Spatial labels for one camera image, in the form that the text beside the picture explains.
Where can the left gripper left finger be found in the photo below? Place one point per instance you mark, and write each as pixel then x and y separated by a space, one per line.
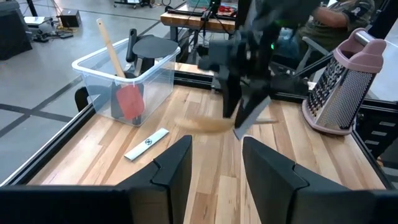
pixel 140 199

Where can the wooden workbench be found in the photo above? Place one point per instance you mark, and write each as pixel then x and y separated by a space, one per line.
pixel 199 21

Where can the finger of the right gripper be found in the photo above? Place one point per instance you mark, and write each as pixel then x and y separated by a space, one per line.
pixel 253 99
pixel 231 90

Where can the black round spatula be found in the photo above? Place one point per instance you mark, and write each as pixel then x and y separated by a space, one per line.
pixel 155 47

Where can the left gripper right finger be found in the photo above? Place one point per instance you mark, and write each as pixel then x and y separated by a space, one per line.
pixel 295 199

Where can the black curved frame bracket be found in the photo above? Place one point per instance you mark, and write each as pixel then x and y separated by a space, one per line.
pixel 81 96

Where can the clear plastic storage bin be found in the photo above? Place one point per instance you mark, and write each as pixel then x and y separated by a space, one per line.
pixel 99 93

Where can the black computer tower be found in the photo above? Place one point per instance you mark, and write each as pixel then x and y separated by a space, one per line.
pixel 14 31

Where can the pink box grater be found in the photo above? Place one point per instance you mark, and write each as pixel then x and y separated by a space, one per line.
pixel 342 102

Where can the person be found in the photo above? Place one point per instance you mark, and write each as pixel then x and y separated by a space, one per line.
pixel 329 18

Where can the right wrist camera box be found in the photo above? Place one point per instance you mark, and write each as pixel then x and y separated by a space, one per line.
pixel 211 56

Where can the small black box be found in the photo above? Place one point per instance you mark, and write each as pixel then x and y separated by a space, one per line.
pixel 70 18

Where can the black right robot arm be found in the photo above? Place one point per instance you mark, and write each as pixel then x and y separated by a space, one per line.
pixel 289 87

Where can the slotted wooden spoon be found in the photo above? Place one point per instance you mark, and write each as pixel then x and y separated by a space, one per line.
pixel 202 124

